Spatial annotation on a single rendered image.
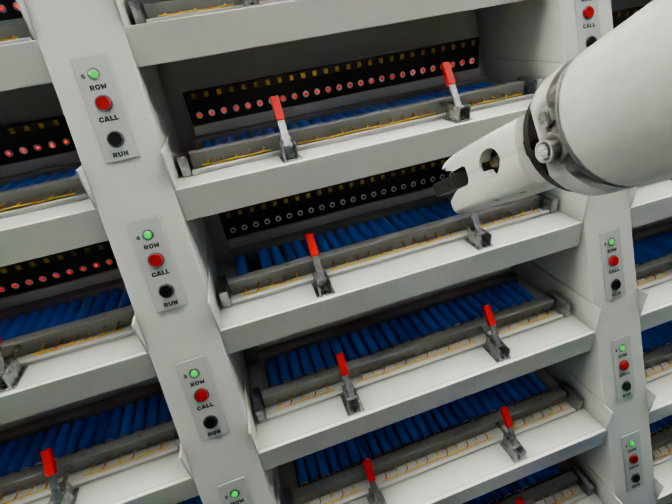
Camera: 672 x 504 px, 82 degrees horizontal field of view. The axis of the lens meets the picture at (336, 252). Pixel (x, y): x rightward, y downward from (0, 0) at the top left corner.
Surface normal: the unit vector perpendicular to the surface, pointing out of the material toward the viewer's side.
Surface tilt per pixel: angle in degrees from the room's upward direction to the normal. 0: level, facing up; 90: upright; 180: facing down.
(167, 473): 20
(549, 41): 90
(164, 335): 90
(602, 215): 90
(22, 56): 110
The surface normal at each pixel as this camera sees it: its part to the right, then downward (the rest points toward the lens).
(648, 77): -0.97, 0.15
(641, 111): -0.85, 0.50
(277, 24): 0.29, 0.46
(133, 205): 0.22, 0.14
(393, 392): -0.15, -0.85
